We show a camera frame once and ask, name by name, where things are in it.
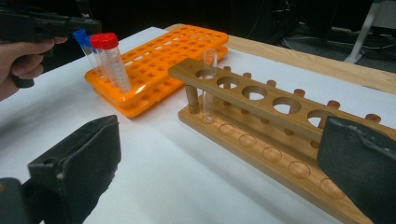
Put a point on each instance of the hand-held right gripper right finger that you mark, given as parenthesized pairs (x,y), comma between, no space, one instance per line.
(361,168)

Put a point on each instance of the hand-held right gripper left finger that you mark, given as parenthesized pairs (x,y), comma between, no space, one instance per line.
(77,165)

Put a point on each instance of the blue-capped plastic tube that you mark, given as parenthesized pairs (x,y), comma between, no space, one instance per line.
(80,35)
(89,43)

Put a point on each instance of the red-capped plastic tube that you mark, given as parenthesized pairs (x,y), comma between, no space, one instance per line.
(110,40)
(95,41)

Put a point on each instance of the orange plastic tube rack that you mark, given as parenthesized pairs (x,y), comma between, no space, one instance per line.
(174,46)

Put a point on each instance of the wooden test tube rack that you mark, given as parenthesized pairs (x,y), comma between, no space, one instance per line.
(249,124)

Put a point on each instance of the clear glass test tube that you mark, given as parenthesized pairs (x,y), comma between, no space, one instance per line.
(209,59)

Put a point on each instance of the white metal stand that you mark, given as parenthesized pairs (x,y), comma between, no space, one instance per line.
(361,37)

